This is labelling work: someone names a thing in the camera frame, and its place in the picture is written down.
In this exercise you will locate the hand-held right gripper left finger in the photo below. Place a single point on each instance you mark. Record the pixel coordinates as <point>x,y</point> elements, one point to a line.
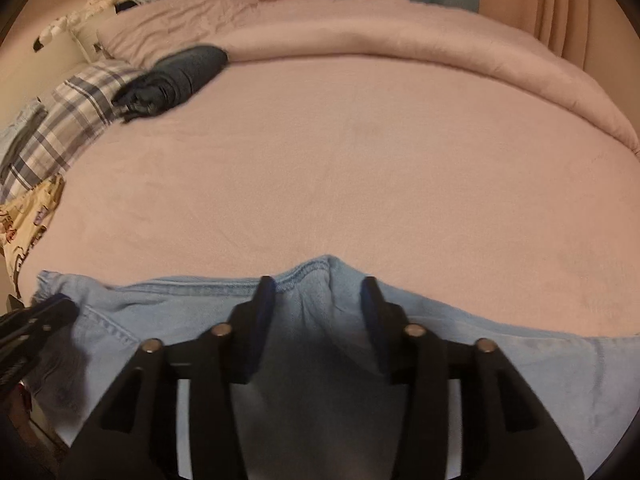
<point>267,300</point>

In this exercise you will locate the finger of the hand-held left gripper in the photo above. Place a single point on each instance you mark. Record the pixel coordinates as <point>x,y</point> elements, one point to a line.
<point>45,317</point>

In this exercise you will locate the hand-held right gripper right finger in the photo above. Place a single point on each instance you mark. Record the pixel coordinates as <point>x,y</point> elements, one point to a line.
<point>370,300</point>

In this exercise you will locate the light blue denim pants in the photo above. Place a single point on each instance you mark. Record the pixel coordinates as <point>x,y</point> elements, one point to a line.
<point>320,312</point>

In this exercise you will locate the yellow printed cloth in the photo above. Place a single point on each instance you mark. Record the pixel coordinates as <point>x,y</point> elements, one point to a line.
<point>30,215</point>

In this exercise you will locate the pale blue cloth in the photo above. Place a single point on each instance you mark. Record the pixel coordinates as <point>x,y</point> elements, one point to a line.
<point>20,125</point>

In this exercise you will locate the plaid pillow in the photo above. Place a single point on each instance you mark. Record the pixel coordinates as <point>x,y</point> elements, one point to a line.
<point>70,115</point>

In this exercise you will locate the dark folded clothes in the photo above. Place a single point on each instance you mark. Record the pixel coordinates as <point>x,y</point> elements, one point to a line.
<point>185,67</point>

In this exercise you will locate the pink duvet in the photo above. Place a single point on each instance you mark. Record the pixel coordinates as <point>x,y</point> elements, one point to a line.
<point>400,30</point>

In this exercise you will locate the black and white plush toy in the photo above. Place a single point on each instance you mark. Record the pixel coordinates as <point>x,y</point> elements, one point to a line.
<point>57,30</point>

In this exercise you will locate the pink pillow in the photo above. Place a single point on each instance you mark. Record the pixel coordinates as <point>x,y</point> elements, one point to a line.
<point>175,20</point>

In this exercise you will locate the pink curtain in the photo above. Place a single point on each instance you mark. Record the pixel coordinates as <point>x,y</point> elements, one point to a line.
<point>550,5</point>

